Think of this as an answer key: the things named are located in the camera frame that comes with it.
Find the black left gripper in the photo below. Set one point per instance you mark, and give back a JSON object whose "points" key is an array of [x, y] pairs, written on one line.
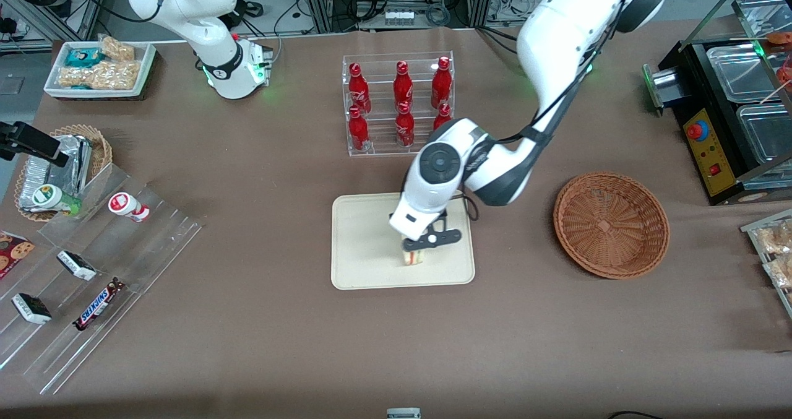
{"points": [[443, 213]]}

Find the white rectangular snack tray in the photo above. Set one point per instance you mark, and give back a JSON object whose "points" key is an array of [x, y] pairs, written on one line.
{"points": [[147, 60]]}

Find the aluminium equipment rack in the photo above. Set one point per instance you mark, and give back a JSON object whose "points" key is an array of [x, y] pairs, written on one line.
{"points": [[322, 1]]}

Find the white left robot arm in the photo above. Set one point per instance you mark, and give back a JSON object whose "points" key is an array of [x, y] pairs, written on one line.
{"points": [[557, 35]]}

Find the large rice cracker bag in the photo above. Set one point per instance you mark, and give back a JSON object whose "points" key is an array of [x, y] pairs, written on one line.
{"points": [[99, 75]]}

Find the brown round wicker basket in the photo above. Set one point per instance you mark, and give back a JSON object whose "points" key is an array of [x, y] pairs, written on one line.
{"points": [[609, 224]]}

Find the cream plastic tray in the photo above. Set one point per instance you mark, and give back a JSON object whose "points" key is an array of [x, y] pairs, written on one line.
{"points": [[365, 252]]}

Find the red cola bottle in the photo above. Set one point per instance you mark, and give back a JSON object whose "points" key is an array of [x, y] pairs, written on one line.
{"points": [[405, 128], [442, 116], [357, 131], [357, 91], [403, 85], [441, 83]]}

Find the snickers chocolate bar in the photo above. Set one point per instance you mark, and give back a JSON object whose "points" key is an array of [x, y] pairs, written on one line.
{"points": [[99, 304]]}

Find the red white yogurt bottle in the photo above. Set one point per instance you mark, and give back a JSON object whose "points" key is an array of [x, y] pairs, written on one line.
{"points": [[124, 204]]}

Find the steel food pan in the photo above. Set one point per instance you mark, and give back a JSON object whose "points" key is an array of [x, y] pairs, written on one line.
{"points": [[742, 72], [767, 134]]}

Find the light wicker basket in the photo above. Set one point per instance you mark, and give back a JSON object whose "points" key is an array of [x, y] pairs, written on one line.
{"points": [[102, 150]]}

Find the teal snack packet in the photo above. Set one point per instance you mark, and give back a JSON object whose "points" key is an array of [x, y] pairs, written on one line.
{"points": [[83, 57]]}

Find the small grey white device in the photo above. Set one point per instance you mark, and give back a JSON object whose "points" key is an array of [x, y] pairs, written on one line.
{"points": [[403, 414]]}

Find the red emergency stop button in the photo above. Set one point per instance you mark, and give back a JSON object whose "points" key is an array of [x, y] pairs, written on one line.
{"points": [[697, 132]]}

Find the foil wrapped package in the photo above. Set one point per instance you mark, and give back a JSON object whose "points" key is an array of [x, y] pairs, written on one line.
{"points": [[32, 181], [77, 159]]}

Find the clear bag of crackers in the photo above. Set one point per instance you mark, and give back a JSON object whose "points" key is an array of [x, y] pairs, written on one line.
{"points": [[781, 272], [776, 238]]}

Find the green white yogurt bottle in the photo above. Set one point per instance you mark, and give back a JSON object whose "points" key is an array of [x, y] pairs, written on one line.
{"points": [[52, 197]]}

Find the clear acrylic stepped shelf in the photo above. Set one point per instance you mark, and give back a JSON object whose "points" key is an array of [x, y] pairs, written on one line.
{"points": [[154, 246]]}

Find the grey tray with snack bags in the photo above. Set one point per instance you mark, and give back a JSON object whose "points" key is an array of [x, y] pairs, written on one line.
{"points": [[752, 230]]}

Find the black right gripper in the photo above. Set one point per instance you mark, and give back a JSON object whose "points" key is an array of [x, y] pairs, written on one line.
{"points": [[26, 139]]}

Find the white power strip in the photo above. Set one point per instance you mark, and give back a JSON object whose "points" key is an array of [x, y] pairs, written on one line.
{"points": [[399, 17]]}

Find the black food warmer machine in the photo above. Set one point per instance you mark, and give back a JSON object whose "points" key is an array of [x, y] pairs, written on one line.
{"points": [[711, 159]]}

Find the triangular sandwich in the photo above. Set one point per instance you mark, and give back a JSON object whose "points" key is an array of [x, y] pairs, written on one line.
{"points": [[413, 259]]}

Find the red cookie package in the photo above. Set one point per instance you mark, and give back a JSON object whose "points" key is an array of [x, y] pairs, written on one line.
{"points": [[15, 249]]}

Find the small rice cracker bag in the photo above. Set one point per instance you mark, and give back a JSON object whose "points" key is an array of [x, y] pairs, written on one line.
{"points": [[117, 49]]}

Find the black white snack bar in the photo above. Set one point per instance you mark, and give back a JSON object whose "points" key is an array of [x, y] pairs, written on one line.
{"points": [[77, 265], [31, 309]]}

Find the clear acrylic bottle rack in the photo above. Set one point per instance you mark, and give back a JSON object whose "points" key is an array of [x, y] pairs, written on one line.
{"points": [[383, 146]]}

